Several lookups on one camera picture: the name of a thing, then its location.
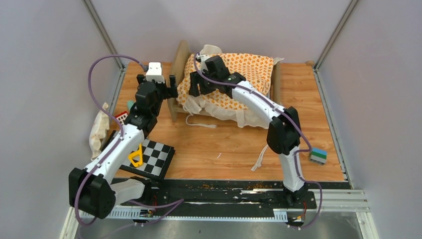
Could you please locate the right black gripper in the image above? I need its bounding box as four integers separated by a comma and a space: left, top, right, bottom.
190, 68, 219, 97

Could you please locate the wooden pet bed frame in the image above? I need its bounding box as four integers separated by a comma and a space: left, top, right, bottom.
168, 40, 282, 128

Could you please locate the yellow duck print blanket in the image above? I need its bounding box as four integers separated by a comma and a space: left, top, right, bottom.
176, 52, 286, 129

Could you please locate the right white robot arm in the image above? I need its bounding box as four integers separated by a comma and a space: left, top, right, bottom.
189, 53, 307, 208

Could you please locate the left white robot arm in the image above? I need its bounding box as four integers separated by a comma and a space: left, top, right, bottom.
69, 62, 178, 226

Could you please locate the red window toy block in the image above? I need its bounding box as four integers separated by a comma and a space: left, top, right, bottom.
115, 111, 128, 124

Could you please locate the white duck pillow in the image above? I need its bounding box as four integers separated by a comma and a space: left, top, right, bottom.
89, 110, 110, 161

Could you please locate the yellow plastic block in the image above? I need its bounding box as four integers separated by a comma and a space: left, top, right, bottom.
128, 147, 144, 168

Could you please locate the black white checkerboard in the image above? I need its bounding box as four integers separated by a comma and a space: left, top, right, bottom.
120, 139, 175, 181

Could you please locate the blue green small block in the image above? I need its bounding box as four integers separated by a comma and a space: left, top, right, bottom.
309, 147, 327, 165

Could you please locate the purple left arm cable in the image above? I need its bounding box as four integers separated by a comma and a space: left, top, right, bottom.
72, 54, 150, 225

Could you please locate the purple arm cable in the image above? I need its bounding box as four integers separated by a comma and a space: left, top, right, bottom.
195, 53, 324, 225
72, 54, 150, 225

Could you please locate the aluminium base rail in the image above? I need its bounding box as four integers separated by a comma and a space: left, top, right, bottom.
79, 179, 370, 222

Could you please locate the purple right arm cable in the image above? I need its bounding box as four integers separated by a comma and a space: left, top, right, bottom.
195, 53, 324, 225

